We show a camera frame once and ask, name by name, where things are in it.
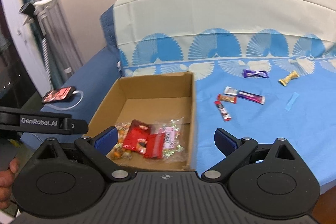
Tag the black smartphone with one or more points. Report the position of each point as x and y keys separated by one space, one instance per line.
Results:
x=57 y=95

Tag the person left hand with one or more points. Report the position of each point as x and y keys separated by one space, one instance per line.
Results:
x=6 y=181

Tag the small red snack packet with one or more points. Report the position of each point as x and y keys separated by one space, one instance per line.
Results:
x=154 y=146

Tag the red Nescafe coffee stick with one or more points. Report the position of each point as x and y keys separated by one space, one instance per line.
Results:
x=224 y=113

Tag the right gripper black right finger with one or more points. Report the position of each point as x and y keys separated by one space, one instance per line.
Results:
x=237 y=153

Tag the clear bag mixed nuts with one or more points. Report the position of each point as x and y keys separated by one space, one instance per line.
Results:
x=118 y=151

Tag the white door frame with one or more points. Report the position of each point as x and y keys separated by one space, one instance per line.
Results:
x=25 y=44

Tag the purple candy bar wrapper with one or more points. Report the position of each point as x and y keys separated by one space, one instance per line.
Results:
x=253 y=73

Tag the blue white patterned sheet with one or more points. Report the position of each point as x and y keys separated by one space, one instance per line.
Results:
x=216 y=40

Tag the brown cardboard box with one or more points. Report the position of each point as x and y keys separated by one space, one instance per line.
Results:
x=152 y=99

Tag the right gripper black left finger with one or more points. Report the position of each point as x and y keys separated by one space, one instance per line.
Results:
x=95 y=150

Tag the red yellow cereal bar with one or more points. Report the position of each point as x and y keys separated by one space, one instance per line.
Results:
x=226 y=98

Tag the light blue sachet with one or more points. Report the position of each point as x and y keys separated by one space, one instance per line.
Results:
x=291 y=101

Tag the dark red drink pouch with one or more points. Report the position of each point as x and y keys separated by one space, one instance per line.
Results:
x=136 y=138

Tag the blue fabric sofa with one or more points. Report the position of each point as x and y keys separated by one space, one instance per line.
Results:
x=95 y=78

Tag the clear bag pink candies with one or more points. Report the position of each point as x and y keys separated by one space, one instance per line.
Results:
x=173 y=145

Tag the silver purple stick pack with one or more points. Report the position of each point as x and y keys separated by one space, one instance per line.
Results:
x=244 y=95

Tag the yellow candy bar wrapper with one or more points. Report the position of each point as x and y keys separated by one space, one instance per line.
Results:
x=288 y=78

